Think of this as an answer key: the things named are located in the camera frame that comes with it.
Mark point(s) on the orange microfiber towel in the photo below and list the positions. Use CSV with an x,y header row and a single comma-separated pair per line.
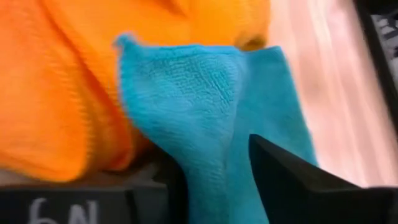
x,y
62,93

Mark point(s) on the black metal table frame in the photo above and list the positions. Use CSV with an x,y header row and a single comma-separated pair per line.
x,y
376,62

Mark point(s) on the teal microfiber towel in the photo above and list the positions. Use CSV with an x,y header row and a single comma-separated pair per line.
x,y
192,109

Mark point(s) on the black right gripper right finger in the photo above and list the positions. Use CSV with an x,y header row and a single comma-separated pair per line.
x,y
295,193

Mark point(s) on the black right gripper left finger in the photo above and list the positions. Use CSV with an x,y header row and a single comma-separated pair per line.
x,y
77,205

